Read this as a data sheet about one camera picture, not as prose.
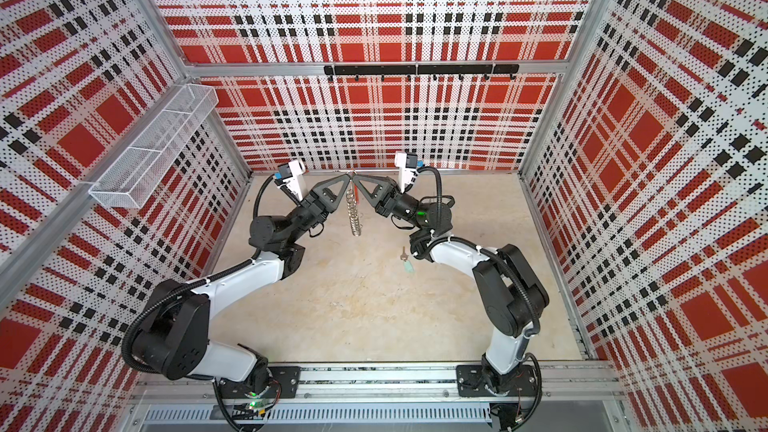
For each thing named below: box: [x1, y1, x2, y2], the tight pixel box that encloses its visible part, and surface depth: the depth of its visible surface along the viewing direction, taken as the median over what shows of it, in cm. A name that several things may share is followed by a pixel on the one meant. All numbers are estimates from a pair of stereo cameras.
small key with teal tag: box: [400, 246, 414, 273], surface depth 97 cm
